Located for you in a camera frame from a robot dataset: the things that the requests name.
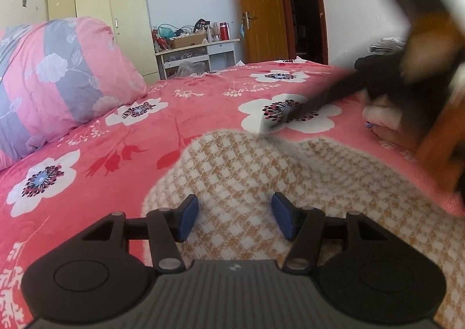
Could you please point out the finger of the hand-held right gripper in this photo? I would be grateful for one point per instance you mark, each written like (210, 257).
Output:
(327, 98)

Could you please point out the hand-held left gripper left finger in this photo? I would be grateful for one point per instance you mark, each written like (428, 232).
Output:
(189, 218)

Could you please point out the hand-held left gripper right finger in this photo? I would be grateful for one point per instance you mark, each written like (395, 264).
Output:
(282, 218)

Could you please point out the person's right forearm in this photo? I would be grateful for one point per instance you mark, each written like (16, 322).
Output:
(443, 154)

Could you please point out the person's right hand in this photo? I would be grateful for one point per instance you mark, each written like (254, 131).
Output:
(385, 114)

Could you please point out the white cloth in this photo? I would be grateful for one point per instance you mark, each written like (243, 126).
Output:
(387, 46)

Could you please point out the wooden door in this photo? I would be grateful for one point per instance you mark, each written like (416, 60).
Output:
(261, 5)

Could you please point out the red floral blanket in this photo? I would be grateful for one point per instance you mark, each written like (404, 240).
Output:
(109, 132)

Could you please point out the white desk shelf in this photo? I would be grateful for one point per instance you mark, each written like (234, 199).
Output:
(218, 54)

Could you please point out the red bottle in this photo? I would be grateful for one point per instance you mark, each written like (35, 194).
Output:
(224, 31)

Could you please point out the clear plastic bag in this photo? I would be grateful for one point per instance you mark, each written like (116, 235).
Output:
(190, 70)

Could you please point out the cardboard box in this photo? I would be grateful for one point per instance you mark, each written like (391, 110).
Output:
(189, 41)

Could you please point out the pink and purple quilt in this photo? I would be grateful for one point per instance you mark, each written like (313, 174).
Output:
(54, 78)

